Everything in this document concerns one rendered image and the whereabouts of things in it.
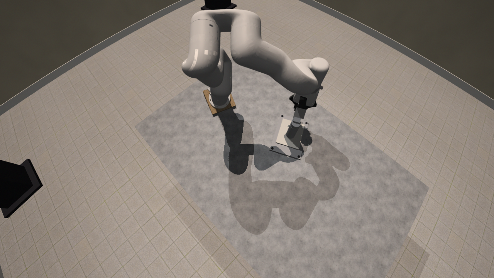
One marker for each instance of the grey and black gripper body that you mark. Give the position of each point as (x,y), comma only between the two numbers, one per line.
(311,98)

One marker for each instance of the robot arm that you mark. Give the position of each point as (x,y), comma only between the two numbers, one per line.
(210,64)

